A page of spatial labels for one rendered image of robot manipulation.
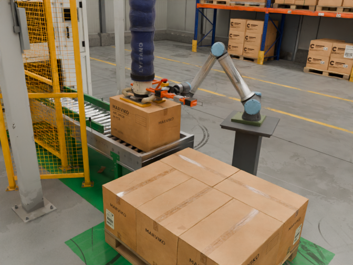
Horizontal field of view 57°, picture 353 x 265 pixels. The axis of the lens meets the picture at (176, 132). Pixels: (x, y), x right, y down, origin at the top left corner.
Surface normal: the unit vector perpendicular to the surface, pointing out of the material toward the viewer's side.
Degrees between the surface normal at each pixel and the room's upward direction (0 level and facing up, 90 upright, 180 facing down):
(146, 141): 90
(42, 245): 0
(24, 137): 92
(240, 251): 0
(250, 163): 90
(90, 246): 0
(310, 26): 90
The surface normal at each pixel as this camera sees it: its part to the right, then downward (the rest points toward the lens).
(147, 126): -0.70, 0.26
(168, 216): 0.04, -0.92
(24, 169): 0.72, 0.29
